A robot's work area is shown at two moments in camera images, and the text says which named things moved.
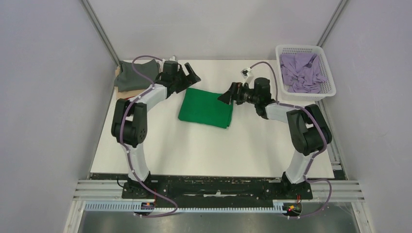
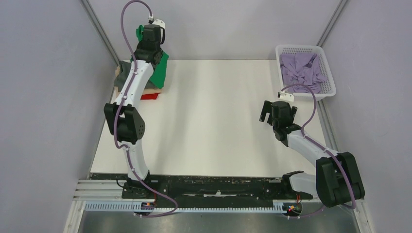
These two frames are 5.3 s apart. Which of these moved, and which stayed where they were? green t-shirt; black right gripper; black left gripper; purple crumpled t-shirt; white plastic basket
Moved: black left gripper; black right gripper; green t-shirt
Stayed: purple crumpled t-shirt; white plastic basket
